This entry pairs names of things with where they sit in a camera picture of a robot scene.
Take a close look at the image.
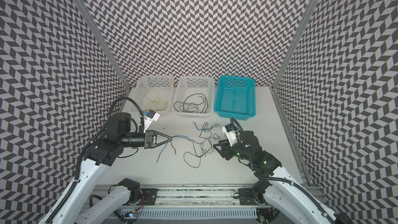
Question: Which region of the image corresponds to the white plastic basket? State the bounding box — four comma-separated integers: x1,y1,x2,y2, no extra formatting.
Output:
171,76,215,118
130,75,175,114

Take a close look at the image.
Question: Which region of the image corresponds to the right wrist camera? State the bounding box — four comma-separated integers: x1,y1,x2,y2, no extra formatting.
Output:
222,123,240,146

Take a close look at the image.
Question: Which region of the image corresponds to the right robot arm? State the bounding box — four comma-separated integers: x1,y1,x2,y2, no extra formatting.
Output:
213,118,353,224

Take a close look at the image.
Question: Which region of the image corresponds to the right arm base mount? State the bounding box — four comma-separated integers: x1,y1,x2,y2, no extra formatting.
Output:
238,188,266,205

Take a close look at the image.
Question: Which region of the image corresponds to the long black wire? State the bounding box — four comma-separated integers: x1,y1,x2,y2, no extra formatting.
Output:
181,93,209,115

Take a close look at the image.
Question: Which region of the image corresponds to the left white plastic basket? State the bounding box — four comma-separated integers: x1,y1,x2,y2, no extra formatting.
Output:
130,75,175,114

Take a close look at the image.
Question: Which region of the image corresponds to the teal plastic basket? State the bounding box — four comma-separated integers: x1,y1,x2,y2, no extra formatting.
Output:
214,75,256,120

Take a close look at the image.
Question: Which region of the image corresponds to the small circuit board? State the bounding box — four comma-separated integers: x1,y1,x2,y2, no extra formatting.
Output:
124,211,140,219

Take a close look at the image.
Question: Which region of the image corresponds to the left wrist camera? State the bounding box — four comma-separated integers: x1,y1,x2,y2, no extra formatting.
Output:
144,110,160,133

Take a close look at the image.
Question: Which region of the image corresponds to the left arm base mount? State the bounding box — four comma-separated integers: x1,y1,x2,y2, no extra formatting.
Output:
126,188,158,206

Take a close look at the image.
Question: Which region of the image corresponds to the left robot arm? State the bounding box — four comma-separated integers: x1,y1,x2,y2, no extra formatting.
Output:
40,97,173,224

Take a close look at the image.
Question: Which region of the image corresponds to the middle white plastic basket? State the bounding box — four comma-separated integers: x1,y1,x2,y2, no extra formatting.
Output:
171,76,215,118

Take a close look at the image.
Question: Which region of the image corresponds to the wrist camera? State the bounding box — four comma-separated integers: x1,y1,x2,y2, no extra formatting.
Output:
144,110,160,133
222,123,240,146

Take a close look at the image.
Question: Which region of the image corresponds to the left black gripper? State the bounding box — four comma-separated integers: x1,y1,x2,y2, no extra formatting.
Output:
118,129,171,150

